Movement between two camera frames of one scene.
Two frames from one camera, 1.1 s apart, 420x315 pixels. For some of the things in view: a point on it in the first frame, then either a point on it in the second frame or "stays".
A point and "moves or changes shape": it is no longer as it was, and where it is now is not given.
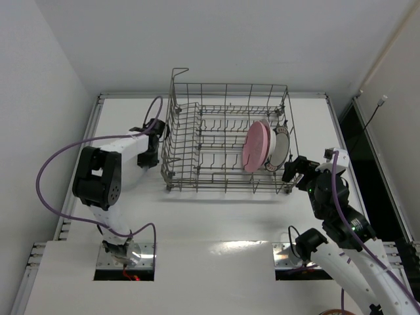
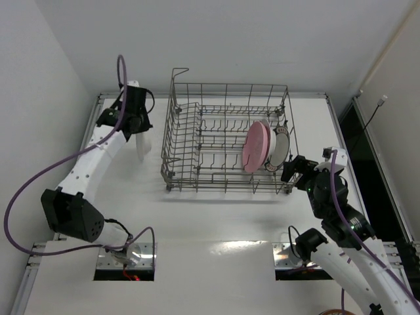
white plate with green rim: x=283 y=141 stays
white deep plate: x=272 y=143 stays
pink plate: x=256 y=146 stays
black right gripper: x=298 y=165 stays
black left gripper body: x=149 y=159 to x=138 y=123
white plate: x=132 y=173 moves or changes shape
